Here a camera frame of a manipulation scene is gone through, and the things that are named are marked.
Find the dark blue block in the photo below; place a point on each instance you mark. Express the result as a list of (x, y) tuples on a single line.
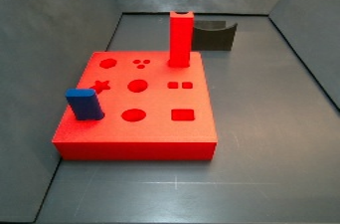
[(84, 104)]

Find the black curved holder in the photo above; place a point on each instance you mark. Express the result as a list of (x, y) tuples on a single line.
[(212, 36)]

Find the red shape-sorting board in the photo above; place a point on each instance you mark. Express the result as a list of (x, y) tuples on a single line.
[(156, 106)]

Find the tall red block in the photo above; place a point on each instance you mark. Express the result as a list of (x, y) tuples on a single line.
[(180, 37)]

